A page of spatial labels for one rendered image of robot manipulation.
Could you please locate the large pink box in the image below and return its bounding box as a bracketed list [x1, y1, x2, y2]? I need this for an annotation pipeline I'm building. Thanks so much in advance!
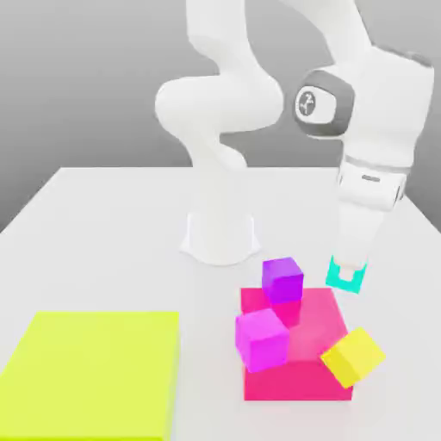
[239, 286, 354, 402]

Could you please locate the small magenta cube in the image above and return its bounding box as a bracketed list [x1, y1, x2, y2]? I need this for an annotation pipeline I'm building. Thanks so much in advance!
[234, 307, 291, 374]

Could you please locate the small purple cube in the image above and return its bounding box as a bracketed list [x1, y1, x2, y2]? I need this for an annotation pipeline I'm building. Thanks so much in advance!
[260, 256, 305, 306]

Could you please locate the large lime yellow box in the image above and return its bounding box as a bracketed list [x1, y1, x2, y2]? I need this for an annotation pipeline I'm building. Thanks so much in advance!
[0, 310, 181, 441]

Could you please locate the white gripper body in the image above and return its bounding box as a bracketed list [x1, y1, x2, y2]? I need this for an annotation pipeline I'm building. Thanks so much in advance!
[336, 160, 412, 213]

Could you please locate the small yellow cube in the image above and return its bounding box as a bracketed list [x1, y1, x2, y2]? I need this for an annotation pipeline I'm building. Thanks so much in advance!
[319, 326, 387, 390]

